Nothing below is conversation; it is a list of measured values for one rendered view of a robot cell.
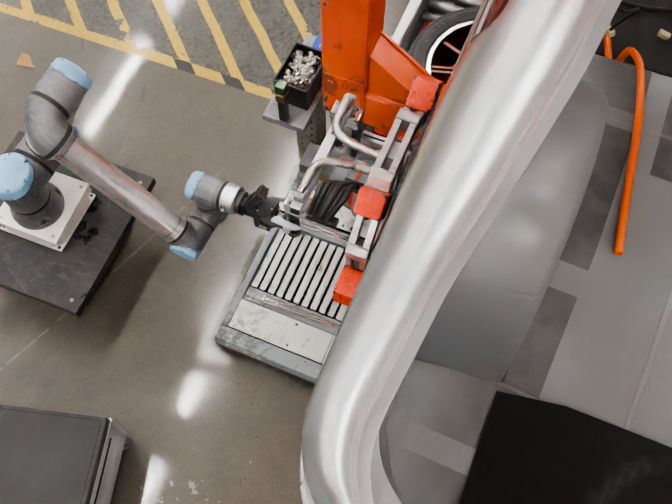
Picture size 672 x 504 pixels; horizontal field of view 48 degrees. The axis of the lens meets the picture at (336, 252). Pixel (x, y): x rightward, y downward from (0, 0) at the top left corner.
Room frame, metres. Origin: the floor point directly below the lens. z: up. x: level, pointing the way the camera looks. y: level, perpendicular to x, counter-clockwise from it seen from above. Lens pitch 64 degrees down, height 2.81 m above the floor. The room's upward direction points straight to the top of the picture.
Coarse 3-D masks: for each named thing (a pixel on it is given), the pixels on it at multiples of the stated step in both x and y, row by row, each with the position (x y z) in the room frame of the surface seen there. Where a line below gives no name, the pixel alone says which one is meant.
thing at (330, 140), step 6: (354, 96) 1.39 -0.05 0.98; (354, 102) 1.37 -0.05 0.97; (348, 114) 1.33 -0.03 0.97; (342, 120) 1.30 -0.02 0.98; (342, 126) 1.29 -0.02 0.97; (330, 132) 1.26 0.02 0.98; (330, 138) 1.24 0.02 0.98; (336, 138) 1.25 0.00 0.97; (324, 144) 1.22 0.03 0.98; (330, 144) 1.22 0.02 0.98; (318, 150) 1.20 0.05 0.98; (324, 150) 1.20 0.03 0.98; (330, 150) 1.20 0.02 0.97; (318, 156) 1.18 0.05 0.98; (324, 156) 1.18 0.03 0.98; (312, 162) 1.16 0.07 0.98; (318, 174) 1.12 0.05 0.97; (312, 180) 1.10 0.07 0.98; (312, 186) 1.08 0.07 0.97; (306, 198) 1.05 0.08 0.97; (294, 204) 1.02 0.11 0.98; (300, 204) 1.02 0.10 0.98; (294, 210) 1.01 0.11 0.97; (300, 210) 1.01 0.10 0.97
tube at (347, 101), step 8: (344, 96) 1.37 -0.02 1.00; (352, 96) 1.37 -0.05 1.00; (344, 104) 1.33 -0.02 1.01; (336, 112) 1.31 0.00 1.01; (344, 112) 1.31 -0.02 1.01; (336, 120) 1.28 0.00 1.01; (336, 128) 1.25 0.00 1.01; (336, 136) 1.23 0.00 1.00; (344, 136) 1.22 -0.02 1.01; (352, 144) 1.20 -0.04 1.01; (360, 144) 1.20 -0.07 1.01; (368, 152) 1.17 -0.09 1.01; (376, 152) 1.17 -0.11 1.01
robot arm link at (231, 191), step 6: (228, 186) 1.15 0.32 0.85; (234, 186) 1.16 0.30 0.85; (240, 186) 1.16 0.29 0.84; (222, 192) 1.13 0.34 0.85; (228, 192) 1.13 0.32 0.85; (234, 192) 1.13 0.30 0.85; (222, 198) 1.12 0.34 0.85; (228, 198) 1.11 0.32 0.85; (234, 198) 1.11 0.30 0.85; (222, 204) 1.10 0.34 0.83; (228, 204) 1.10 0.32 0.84; (234, 204) 1.10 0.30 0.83; (222, 210) 1.09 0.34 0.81; (228, 210) 1.09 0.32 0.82
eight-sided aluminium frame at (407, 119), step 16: (400, 112) 1.23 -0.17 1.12; (416, 112) 1.34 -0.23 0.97; (400, 128) 1.19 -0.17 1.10; (416, 128) 1.18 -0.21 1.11; (384, 144) 1.13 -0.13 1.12; (384, 160) 1.09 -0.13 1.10; (400, 160) 1.08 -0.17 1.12; (368, 176) 1.03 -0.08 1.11; (384, 176) 1.03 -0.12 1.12; (352, 240) 0.91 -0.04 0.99; (368, 240) 0.90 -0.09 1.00; (352, 256) 0.88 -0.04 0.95; (368, 256) 0.87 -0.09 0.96
